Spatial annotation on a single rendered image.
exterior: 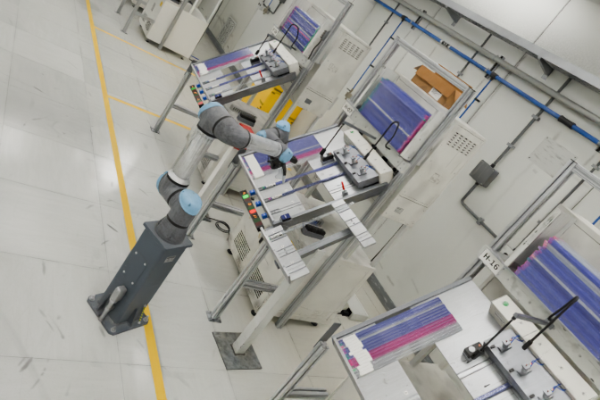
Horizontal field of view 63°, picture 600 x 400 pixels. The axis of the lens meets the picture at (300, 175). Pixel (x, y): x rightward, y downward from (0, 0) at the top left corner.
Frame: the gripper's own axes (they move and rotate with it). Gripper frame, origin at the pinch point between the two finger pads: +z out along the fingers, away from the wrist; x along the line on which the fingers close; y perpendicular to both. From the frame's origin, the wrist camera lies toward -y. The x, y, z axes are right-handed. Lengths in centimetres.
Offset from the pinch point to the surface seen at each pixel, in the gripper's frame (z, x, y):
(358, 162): -5, 0, -50
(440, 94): -37, -19, -113
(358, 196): 4.9, 20.8, -41.5
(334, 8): -4, -295, -174
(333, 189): 6.4, 9.7, -30.9
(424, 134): -35, 22, -73
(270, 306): 51, 48, 17
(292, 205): 13.5, 10.7, -5.6
